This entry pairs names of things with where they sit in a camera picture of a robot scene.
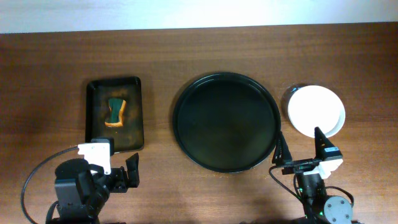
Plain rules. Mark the black round tray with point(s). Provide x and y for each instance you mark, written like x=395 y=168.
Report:
x=226 y=122

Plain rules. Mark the orange green scrub sponge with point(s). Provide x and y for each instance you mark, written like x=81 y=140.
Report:
x=116 y=107

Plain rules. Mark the black rectangular tray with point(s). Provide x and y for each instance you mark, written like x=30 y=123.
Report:
x=130 y=137

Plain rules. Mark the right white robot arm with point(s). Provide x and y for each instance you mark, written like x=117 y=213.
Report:
x=321 y=203

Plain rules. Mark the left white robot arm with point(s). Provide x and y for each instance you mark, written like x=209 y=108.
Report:
x=82 y=189

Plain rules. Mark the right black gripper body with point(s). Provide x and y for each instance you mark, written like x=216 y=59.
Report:
x=302 y=165

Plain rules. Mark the cream plate top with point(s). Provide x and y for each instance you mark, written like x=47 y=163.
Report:
x=314 y=106

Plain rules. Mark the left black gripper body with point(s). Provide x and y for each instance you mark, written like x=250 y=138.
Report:
x=123 y=178

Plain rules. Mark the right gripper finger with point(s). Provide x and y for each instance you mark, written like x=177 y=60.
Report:
x=324 y=148
x=282 y=154

